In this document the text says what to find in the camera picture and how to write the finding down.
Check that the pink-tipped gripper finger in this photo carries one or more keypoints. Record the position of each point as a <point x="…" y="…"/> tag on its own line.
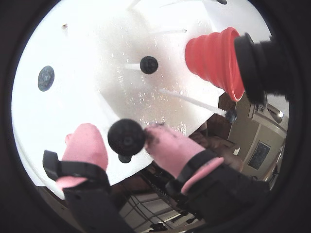
<point x="85" y="145"/>

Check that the stained pink gripper finger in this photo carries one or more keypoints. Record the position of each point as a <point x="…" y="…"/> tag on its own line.
<point x="170" y="150"/>

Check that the red collapsible silicone cup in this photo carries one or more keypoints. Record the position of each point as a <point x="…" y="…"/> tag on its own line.
<point x="211" y="60"/>

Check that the white fuzzy stick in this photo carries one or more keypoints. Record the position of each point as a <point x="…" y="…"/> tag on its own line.
<point x="132" y="66"/>
<point x="192" y="101"/>

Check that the beige wooden cabinet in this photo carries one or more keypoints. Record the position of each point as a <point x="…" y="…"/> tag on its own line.
<point x="243" y="136"/>

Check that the white foam block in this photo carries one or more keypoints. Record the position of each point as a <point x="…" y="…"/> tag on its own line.
<point x="85" y="60"/>

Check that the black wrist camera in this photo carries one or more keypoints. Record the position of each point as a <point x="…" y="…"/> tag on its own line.
<point x="257" y="68"/>

